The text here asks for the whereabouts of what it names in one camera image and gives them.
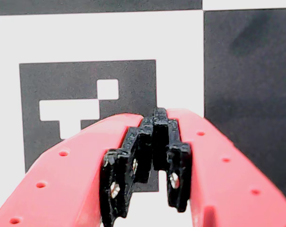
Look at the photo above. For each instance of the black white marker checkerboard mat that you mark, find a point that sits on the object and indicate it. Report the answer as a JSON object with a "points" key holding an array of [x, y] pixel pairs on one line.
{"points": [[86, 35]]}

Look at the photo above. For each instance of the red gripper finger with black pad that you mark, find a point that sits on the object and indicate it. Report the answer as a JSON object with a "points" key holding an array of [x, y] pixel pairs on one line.
{"points": [[62, 177], [227, 184]]}

